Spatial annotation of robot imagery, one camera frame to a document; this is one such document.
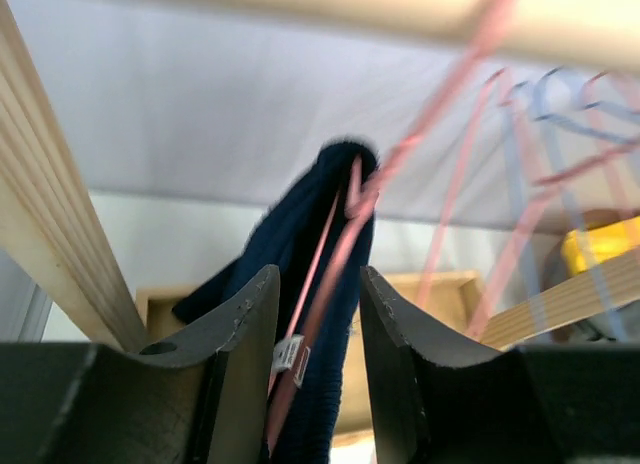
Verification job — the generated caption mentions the navy blue shorts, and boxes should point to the navy blue shorts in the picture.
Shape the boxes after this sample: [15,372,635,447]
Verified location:
[172,139,378,463]

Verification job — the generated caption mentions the pink hanger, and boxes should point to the pink hanger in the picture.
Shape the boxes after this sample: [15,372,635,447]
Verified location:
[531,67,639,217]
[415,67,550,340]
[266,0,517,450]

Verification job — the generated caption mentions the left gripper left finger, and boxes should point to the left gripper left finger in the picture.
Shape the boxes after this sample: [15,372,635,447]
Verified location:
[1,265,280,463]

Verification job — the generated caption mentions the wooden clothes rack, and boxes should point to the wooden clothes rack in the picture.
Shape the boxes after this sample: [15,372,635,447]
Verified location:
[0,0,640,450]

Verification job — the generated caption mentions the grey shorts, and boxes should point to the grey shorts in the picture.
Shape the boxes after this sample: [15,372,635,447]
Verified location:
[541,242,639,344]

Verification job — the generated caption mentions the blue hanger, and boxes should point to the blue hanger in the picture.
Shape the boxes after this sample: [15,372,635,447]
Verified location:
[531,66,637,342]
[500,85,547,332]

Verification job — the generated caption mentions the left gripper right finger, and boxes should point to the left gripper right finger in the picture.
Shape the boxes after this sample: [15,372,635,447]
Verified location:
[360,266,639,463]

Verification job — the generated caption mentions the yellow shorts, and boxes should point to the yellow shorts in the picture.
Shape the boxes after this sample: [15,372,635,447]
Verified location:
[561,217,639,276]

